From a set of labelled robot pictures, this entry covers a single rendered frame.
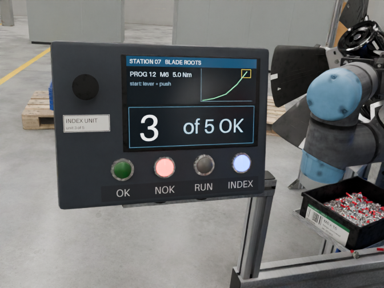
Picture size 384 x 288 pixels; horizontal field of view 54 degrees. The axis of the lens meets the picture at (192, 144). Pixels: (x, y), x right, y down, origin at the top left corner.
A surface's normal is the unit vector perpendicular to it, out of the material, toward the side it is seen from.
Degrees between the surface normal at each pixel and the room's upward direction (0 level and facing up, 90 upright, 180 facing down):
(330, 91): 90
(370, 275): 90
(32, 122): 89
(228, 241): 0
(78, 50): 75
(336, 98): 90
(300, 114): 52
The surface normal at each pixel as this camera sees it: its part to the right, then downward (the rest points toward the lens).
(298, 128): -0.39, -0.36
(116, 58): 0.28, 0.14
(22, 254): 0.07, -0.92
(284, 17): 0.10, 0.40
